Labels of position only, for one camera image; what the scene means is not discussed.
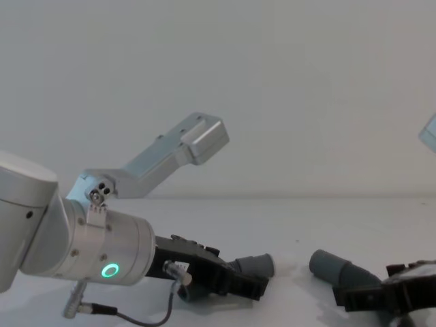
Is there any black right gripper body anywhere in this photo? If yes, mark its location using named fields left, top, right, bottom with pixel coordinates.
left=380, top=260, right=436, bottom=327

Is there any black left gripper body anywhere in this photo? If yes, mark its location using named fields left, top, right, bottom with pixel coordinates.
left=145, top=234, right=236, bottom=303

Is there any thin dark gripper cable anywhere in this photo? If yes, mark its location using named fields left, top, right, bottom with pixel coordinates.
left=62, top=260, right=193, bottom=325

